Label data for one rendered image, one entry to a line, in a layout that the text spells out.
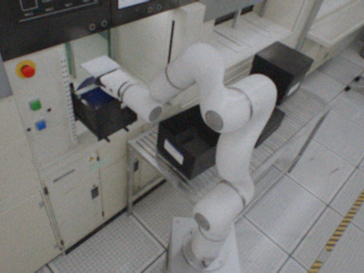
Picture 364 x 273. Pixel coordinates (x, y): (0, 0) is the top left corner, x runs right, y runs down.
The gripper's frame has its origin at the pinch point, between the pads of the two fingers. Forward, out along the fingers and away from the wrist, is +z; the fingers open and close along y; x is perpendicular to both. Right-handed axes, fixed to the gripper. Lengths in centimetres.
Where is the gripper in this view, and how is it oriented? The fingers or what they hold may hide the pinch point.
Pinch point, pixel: (101, 70)
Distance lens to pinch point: 129.9
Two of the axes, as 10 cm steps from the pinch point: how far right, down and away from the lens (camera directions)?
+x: 1.3, -6.9, -7.1
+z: -7.1, -5.7, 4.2
